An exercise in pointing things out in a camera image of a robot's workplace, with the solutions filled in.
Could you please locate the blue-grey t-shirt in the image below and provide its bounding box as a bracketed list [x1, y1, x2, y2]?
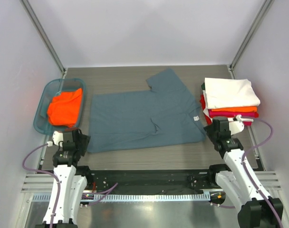
[87, 69, 206, 153]

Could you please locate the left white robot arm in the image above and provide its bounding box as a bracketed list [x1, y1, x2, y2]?
[35, 128, 93, 228]

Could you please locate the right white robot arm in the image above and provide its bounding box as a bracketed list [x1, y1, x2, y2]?
[204, 115, 284, 228]

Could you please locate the red folded t-shirt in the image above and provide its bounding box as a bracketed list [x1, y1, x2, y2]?
[200, 94, 212, 125]

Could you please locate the white folded t-shirt lower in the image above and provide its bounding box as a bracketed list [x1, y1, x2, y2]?
[239, 117, 253, 122]

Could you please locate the white folded t-shirt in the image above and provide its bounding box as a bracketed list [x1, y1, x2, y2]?
[239, 117, 253, 122]
[204, 78, 260, 109]

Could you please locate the magenta folded t-shirt bottom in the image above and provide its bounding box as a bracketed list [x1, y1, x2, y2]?
[243, 122, 252, 126]

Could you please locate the pink folded t-shirt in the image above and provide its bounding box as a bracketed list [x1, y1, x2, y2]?
[208, 111, 259, 118]

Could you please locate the orange t-shirt in basket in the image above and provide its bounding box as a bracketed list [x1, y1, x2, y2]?
[47, 88, 83, 128]

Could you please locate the orange folded t-shirt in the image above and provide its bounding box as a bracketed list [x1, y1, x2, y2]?
[211, 106, 257, 113]

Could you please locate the white folded t-shirt top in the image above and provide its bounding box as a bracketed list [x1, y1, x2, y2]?
[204, 78, 260, 109]

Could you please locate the teal plastic basket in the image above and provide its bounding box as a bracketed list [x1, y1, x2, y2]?
[33, 78, 87, 135]

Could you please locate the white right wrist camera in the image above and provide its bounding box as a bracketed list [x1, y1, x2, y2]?
[228, 114, 245, 135]

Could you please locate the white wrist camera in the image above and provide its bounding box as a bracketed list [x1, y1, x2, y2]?
[228, 114, 245, 135]
[47, 131, 63, 147]

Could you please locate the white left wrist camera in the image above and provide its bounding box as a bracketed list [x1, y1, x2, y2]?
[47, 131, 63, 147]

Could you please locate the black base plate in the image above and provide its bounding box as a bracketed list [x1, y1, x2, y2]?
[92, 169, 220, 195]

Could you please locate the slotted cable duct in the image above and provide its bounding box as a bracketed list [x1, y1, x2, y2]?
[32, 192, 211, 203]

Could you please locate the left aluminium frame post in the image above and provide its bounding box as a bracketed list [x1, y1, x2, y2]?
[20, 0, 66, 75]

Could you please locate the aluminium frame post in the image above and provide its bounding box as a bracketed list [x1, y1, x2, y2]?
[20, 0, 66, 75]
[228, 0, 274, 72]

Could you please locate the right aluminium frame post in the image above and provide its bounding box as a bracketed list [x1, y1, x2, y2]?
[228, 0, 274, 72]

